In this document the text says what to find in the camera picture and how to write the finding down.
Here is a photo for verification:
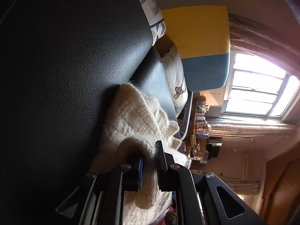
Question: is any cream knitted sweater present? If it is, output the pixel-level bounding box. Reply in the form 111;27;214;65
91;83;191;224

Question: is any black monitor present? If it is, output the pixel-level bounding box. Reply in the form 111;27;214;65
206;142;222;161

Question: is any cluttered wooden table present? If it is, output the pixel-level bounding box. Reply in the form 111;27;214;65
183;92;223;166

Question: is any bright barred window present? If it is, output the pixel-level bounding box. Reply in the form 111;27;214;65
222;50;299;118

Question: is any deer print pillow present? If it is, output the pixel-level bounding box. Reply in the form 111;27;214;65
161;44;188;117

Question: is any black leather ottoman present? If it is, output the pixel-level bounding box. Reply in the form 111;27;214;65
1;0;176;224

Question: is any geometric pattern pillow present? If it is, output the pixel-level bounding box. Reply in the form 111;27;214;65
139;0;166;46

